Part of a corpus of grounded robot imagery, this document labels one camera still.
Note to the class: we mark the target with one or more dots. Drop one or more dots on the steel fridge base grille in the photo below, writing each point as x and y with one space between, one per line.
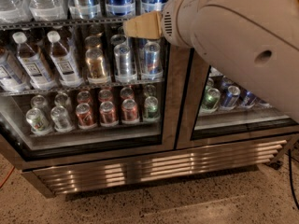
95 175

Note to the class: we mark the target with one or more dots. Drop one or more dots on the red can right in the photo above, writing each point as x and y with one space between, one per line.
129 111

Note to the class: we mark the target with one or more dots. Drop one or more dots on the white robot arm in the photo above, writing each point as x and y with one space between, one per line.
254 42

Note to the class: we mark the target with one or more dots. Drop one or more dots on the tan gripper block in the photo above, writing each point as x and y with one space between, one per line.
172 21

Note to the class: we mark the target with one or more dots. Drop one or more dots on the clear water bottle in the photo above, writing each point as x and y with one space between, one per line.
46 0

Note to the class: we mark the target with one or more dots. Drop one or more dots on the tea bottle white cap left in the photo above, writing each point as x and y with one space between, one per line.
34 62

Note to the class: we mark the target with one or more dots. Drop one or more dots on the green can left door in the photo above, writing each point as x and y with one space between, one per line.
151 109

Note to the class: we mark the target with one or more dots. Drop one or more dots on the tea bottle white cap right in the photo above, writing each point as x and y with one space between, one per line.
64 59

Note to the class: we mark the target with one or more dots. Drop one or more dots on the gold can front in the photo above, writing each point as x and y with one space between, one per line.
97 66

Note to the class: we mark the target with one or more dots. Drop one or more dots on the glass fridge door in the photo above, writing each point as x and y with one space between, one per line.
76 89
199 129

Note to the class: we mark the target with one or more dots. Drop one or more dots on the silver can bottom left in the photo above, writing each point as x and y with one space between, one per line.
38 121

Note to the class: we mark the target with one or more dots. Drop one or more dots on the red can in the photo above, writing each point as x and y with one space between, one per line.
108 114
85 116
129 111

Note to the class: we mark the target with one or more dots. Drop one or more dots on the green can right door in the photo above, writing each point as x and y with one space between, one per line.
211 100

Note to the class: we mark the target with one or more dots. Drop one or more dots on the blue can right door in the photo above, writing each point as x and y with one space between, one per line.
230 97

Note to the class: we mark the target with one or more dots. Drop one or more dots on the blue silver can front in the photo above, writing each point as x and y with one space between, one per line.
151 65

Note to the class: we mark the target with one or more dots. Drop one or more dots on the red can middle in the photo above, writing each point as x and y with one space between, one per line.
108 114

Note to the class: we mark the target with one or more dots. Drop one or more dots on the tea bottle white cap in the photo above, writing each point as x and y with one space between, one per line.
64 59
34 62

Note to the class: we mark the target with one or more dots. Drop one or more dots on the green can door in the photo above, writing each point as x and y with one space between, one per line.
211 100
151 109

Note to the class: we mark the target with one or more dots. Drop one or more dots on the red can left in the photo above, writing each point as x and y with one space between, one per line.
85 116

